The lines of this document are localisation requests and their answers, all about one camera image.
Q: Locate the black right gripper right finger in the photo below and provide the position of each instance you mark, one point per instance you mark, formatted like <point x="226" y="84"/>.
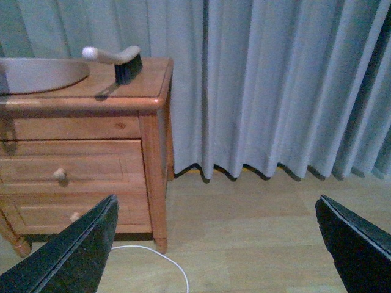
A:
<point x="360" y="250"/>

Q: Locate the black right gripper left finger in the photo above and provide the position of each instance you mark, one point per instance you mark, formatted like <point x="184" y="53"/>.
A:
<point x="72" y="261"/>

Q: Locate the beige plastic dustpan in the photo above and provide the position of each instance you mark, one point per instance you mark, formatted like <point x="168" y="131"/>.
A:
<point x="33" y="75"/>

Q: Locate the lower wooden drawer knob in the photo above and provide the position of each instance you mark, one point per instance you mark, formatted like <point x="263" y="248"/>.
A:
<point x="74" y="217"/>

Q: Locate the wooden drawer knob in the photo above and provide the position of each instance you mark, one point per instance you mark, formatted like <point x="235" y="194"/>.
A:
<point x="60" y="175"/>
<point x="74" y="217"/>

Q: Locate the upper wooden drawer knob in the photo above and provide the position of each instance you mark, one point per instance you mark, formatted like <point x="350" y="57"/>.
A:
<point x="60" y="175"/>

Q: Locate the wooden nightstand with drawers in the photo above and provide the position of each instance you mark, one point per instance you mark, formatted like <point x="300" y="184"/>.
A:
<point x="110" y="139"/>

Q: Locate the light grey curtain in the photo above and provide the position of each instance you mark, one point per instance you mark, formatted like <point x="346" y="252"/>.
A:
<point x="302" y="84"/>

